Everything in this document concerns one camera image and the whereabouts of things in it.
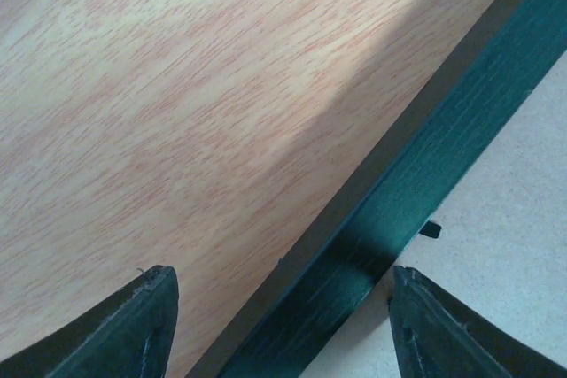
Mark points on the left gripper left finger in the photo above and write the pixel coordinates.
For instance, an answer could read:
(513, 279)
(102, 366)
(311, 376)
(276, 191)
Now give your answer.
(129, 334)

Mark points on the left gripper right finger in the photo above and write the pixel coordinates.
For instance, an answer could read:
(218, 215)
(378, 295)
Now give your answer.
(437, 335)

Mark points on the black picture frame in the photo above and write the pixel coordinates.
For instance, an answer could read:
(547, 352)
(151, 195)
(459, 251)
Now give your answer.
(356, 238)

